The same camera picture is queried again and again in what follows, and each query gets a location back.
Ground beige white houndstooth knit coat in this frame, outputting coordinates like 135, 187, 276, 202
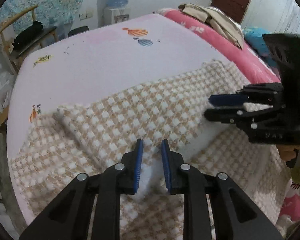
10, 61, 290, 239

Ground beige clothes pile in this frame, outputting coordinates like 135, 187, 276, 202
178, 3, 244, 50

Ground black clothes on chair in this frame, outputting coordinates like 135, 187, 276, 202
12, 21, 43, 50

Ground right hand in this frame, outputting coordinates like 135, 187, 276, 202
276, 145, 300, 161

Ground red floral blanket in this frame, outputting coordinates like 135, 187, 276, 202
157, 8, 280, 83

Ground teal blue garment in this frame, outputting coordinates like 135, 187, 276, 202
243, 27, 277, 68

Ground white fluffy sleeve right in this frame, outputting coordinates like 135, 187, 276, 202
276, 167, 300, 238

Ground white water dispenser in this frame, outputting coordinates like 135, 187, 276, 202
103, 7, 130, 25

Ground small wooden stool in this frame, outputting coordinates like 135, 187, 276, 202
0, 106, 9, 128

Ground white plastic bags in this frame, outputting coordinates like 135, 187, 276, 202
0, 71, 17, 113

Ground wooden chair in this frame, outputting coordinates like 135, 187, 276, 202
0, 5, 59, 75

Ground wall power socket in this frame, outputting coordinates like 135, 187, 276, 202
79, 10, 93, 21

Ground teal floral wall cloth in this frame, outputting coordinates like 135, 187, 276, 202
0, 0, 100, 34

